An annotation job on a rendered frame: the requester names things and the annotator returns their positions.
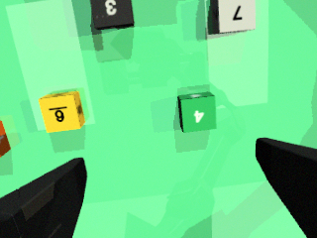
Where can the yellow block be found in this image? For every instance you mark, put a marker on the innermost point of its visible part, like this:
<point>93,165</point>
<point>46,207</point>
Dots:
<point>62,111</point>

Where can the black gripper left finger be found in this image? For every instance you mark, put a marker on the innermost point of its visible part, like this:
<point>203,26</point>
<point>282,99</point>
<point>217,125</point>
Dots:
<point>47,207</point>

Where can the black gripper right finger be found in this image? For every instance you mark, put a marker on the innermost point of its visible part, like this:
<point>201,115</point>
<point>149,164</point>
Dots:
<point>291,170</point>

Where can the orange block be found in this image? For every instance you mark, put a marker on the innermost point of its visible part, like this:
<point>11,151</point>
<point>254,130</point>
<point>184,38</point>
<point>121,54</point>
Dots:
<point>4,142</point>

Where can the green block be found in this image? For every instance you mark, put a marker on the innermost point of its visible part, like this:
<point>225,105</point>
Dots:
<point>197,112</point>

